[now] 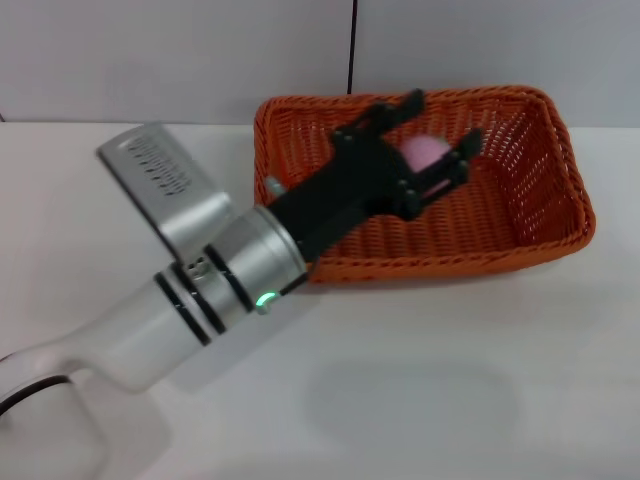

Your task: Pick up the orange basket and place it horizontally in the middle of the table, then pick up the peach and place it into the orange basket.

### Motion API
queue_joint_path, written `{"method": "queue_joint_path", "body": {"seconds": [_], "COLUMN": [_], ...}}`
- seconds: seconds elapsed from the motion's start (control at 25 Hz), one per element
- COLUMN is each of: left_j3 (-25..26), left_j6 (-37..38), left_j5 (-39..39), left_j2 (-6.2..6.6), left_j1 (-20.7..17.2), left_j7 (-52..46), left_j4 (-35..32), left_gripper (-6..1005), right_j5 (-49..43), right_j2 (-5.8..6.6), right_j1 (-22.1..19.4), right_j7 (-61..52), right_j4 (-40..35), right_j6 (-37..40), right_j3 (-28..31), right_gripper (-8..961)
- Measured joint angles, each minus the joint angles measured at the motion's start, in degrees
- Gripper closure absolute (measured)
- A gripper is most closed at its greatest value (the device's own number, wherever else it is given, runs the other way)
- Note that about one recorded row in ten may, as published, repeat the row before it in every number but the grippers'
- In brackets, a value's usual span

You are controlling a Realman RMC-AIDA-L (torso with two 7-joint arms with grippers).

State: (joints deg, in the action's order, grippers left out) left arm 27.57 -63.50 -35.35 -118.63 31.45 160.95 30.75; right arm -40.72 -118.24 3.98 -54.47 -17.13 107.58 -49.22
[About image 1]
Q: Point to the pink soft ball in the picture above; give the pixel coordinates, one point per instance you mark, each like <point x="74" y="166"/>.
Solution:
<point x="425" y="150"/>

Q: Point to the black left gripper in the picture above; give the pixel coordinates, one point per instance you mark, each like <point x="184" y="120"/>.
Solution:
<point x="350" y="190"/>

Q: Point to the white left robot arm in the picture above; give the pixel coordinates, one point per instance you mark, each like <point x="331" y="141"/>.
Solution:
<point x="150" y="335"/>

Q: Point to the orange woven plastic basket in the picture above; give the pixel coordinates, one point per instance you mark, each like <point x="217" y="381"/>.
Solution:
<point x="500" y="210"/>

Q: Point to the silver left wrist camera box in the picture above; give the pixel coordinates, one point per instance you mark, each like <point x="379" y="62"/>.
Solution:
<point x="165" y="185"/>

